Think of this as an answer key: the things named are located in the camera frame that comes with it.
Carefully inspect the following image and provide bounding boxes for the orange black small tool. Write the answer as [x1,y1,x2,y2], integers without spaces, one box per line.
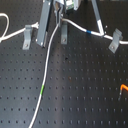
[118,84,128,101]

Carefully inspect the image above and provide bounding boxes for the grey metal strut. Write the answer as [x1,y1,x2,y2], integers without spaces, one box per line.
[36,0,53,47]
[91,0,105,36]

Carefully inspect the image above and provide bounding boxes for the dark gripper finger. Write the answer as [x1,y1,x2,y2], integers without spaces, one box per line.
[54,7,63,27]

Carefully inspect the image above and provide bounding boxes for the right grey cable clip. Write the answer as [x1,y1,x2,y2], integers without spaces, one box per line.
[109,29,123,53]

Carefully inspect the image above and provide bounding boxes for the grey robot gripper body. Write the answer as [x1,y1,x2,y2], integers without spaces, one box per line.
[54,0,80,12]

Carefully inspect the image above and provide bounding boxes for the left grey cable clip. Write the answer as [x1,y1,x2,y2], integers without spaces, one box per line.
[22,25,33,50]

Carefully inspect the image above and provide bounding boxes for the white cable with blue band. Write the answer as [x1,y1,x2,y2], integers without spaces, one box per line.
[0,13,128,45]

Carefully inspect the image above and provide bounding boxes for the left grey metal strut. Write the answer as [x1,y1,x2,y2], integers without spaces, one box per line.
[36,0,53,47]

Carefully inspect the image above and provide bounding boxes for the middle grey cable clip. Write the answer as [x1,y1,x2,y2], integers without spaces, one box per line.
[61,22,68,45]

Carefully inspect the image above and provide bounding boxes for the white cable with green band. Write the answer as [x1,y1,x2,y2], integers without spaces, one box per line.
[27,23,61,128]

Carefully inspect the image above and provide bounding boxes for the right grey metal strut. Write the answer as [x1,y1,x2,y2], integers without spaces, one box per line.
[91,0,105,36]

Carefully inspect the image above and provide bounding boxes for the grey cable clip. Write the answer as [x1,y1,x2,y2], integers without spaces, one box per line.
[61,22,68,45]
[109,29,123,53]
[22,25,33,50]

